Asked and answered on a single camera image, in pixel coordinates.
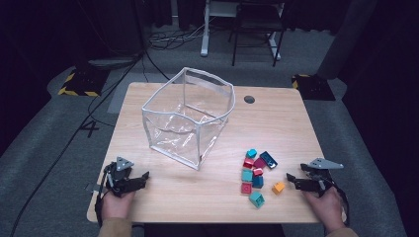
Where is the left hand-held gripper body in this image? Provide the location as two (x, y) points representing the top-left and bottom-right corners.
(102, 156), (135, 198)

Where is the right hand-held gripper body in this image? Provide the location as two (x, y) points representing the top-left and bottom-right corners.
(300, 157), (345, 198)

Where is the orange toy block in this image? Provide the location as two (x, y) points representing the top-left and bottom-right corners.
(272, 182), (287, 196)

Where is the dark blue long toy block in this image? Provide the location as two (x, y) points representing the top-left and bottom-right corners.
(259, 150), (279, 170)

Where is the clear plastic bag white trim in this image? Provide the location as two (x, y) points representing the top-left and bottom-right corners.
(141, 66), (237, 172)

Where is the person's left hand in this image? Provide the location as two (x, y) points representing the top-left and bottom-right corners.
(100, 191), (136, 221)

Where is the person's right hand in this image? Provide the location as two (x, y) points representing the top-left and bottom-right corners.
(300, 187), (349, 235)

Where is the grey tape strip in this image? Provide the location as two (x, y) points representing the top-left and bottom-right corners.
(83, 182), (100, 194)

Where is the black tape floor mark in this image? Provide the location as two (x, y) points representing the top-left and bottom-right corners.
(78, 120), (100, 138)

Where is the black yellow striped stand base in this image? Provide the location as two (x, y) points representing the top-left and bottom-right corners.
(291, 73), (336, 102)
(57, 65), (110, 98)

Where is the person's lap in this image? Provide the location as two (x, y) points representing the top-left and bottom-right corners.
(141, 223), (286, 237)

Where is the grey flat stand base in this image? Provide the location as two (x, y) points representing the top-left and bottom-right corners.
(87, 57), (143, 69)

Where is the grey curtain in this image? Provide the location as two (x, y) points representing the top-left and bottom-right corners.
(316, 0), (378, 80)

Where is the black chair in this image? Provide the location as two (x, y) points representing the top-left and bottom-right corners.
(228, 0), (288, 68)

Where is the left hand-held gripper cable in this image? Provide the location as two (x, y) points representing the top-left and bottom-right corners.
(94, 164), (114, 229)

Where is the long black floor cable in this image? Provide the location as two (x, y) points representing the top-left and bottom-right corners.
(9, 48), (147, 237)

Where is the thin black floor cable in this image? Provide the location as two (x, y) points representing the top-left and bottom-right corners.
(143, 48), (176, 85)

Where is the bundle of floor cables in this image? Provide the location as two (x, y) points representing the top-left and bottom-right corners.
(146, 19), (218, 52)

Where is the white desk frame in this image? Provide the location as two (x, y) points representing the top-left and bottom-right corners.
(200, 0), (283, 62)

